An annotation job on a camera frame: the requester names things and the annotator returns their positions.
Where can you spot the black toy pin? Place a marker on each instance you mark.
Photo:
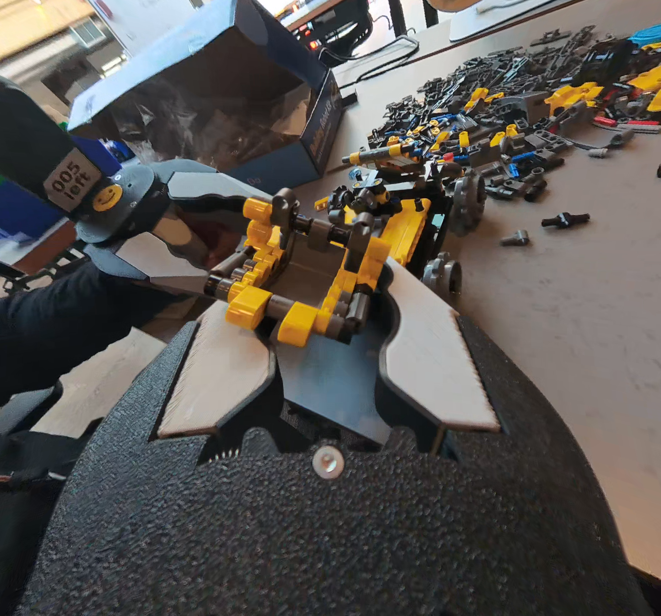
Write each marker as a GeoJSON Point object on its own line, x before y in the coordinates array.
{"type": "Point", "coordinates": [565, 220]}

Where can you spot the blue curved toy beam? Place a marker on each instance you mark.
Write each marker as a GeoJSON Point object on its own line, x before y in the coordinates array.
{"type": "Point", "coordinates": [645, 35]}

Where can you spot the yellow grey toy excavator arm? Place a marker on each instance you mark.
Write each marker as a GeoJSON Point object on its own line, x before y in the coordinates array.
{"type": "Point", "coordinates": [299, 275]}

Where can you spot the person's black jacket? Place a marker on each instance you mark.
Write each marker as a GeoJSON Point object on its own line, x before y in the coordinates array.
{"type": "Point", "coordinates": [26, 523]}

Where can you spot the small black block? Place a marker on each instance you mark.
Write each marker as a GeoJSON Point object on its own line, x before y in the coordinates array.
{"type": "Point", "coordinates": [349, 99]}

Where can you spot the pile of small toy parts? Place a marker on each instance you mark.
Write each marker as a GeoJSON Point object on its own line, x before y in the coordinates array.
{"type": "Point", "coordinates": [516, 105]}

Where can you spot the black sled base chair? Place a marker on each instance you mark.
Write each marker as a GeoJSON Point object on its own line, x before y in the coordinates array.
{"type": "Point", "coordinates": [335, 27]}

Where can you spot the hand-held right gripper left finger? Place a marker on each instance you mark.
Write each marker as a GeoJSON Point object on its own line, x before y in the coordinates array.
{"type": "Point", "coordinates": [217, 373]}

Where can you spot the grey toy pin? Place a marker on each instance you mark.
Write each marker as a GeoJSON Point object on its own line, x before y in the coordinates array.
{"type": "Point", "coordinates": [515, 238]}

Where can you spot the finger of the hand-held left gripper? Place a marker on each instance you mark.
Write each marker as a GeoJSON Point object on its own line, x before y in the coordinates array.
{"type": "Point", "coordinates": [206, 185]}
{"type": "Point", "coordinates": [149, 260]}

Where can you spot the crumpled clear plastic bags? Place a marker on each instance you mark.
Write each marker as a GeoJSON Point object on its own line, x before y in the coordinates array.
{"type": "Point", "coordinates": [206, 120]}

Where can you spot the person's left forearm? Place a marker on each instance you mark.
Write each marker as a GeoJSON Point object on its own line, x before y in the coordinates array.
{"type": "Point", "coordinates": [62, 327]}

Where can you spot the dark blue cardboard box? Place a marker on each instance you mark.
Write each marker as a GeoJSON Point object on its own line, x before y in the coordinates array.
{"type": "Point", "coordinates": [320, 131]}

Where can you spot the grey desk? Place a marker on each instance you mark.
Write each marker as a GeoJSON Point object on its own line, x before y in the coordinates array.
{"type": "Point", "coordinates": [568, 342]}

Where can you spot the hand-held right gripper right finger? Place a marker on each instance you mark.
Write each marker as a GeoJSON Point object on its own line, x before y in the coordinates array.
{"type": "Point", "coordinates": [434, 363]}

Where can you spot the yellow black toy vehicle chassis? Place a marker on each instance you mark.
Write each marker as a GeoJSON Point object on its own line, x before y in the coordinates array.
{"type": "Point", "coordinates": [408, 223]}

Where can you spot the whiteboard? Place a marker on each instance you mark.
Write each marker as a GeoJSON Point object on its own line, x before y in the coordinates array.
{"type": "Point", "coordinates": [139, 1]}

